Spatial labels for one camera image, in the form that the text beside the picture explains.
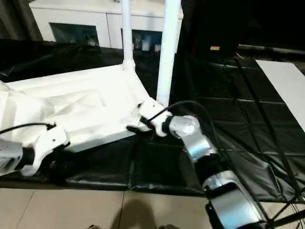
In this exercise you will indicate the black table mat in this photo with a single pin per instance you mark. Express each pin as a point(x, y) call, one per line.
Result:
point(238, 119)

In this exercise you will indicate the small yellow label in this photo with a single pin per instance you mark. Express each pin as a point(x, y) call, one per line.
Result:
point(215, 48)

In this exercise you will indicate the black metal table leg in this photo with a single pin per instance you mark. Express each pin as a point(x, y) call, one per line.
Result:
point(286, 217)

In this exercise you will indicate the white cabinet with glass doors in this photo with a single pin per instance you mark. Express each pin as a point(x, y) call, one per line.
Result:
point(71, 16)

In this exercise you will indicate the grey curtain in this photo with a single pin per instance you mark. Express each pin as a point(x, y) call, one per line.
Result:
point(16, 19)

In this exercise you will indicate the white plastic table leg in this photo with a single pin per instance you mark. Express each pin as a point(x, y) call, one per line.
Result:
point(168, 47)
point(126, 35)

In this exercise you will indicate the black cabinet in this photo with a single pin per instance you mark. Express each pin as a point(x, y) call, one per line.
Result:
point(250, 21)

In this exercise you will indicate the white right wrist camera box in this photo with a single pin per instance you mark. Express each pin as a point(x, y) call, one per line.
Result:
point(150, 108)

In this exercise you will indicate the white flat board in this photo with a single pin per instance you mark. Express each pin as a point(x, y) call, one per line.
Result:
point(286, 83)

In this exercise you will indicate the white plastic table top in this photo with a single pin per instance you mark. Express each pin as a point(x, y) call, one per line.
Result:
point(71, 95)

